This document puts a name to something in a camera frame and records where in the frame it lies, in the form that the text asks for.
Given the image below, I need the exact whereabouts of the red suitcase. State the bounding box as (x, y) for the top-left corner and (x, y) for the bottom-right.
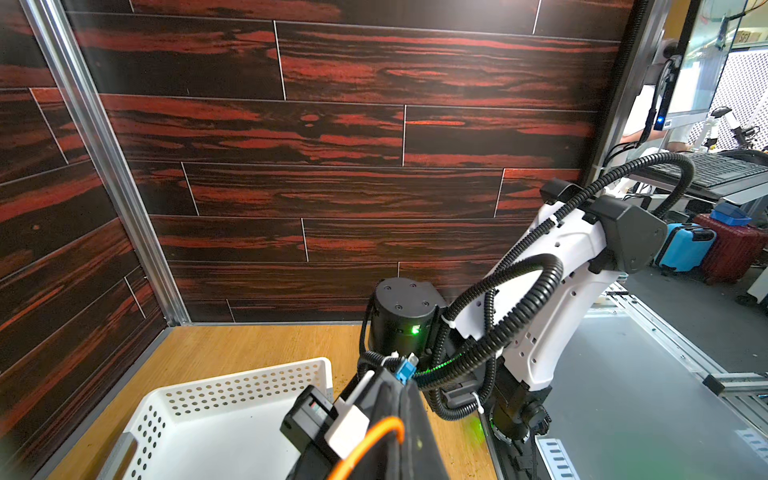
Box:
(694, 214), (767, 285)

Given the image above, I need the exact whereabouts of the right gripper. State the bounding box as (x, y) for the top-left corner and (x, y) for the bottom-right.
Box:
(287, 384), (447, 479)

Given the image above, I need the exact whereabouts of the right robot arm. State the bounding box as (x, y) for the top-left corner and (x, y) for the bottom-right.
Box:
(280, 152), (696, 479)

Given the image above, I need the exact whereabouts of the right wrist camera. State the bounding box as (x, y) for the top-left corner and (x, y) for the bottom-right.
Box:
(279, 353), (421, 460)

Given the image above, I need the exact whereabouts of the black keyboard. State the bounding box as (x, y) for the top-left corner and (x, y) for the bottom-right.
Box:
(632, 153), (767, 204)

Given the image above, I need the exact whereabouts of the orange cable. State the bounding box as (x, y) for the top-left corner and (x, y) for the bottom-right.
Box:
(326, 416), (407, 480)

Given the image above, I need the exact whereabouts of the blue suitcase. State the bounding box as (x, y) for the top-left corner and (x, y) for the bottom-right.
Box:
(653, 223), (717, 272)

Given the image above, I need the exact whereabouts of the computer monitor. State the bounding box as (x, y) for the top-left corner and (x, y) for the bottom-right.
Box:
(622, 1), (755, 141)

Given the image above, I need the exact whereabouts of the white basket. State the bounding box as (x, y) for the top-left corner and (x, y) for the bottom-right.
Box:
(98, 357), (333, 479)

